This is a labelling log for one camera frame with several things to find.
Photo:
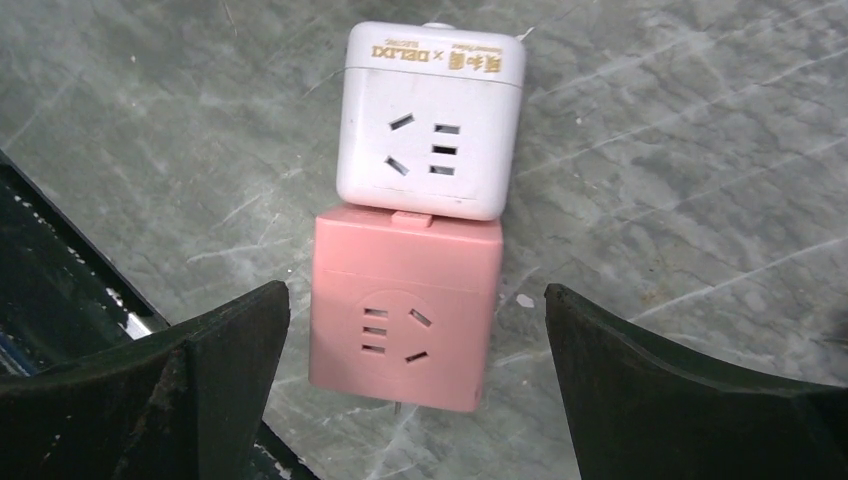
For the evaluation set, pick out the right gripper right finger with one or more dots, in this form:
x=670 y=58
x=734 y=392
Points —
x=641 y=406

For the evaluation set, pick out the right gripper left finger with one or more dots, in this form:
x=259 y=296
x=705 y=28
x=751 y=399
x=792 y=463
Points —
x=182 y=403

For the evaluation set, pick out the pink cube socket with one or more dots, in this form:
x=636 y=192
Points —
x=402 y=305

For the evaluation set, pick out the white cube socket top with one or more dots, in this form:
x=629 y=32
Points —
x=429 y=118

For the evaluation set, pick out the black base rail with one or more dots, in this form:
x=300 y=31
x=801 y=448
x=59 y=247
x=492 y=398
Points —
x=62 y=300

